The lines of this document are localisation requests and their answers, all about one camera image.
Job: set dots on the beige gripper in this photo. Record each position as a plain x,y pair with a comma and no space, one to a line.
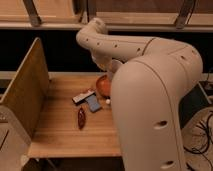
107,64

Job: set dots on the white ceramic cup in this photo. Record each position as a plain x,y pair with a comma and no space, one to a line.
108,101

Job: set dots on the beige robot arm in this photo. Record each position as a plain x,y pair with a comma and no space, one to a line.
154,75

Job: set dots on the orange ceramic bowl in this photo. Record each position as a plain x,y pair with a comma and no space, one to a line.
103,86

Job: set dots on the blue rectangular block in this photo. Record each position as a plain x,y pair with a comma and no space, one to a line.
93,103

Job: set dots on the wooden shelf with brackets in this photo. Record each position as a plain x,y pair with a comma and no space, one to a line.
125,15

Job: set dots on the dark red oblong object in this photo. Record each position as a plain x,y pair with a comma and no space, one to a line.
81,118

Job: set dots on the wooden side panel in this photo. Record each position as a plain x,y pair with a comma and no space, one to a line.
23,99

